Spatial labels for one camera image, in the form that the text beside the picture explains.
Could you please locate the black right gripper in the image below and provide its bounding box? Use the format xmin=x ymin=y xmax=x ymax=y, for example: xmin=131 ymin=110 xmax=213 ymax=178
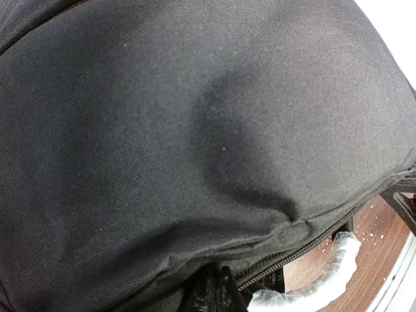
xmin=393 ymin=192 xmax=416 ymax=234

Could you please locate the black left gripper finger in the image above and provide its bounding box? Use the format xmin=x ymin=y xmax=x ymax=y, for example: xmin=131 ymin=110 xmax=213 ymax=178
xmin=182 ymin=264 xmax=247 ymax=312

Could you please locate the black student backpack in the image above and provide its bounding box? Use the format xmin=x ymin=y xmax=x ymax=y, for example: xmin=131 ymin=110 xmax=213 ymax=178
xmin=1 ymin=1 xmax=415 ymax=311

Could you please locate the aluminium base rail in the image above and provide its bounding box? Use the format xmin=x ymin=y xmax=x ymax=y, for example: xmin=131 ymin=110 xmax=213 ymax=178
xmin=367 ymin=233 xmax=415 ymax=312

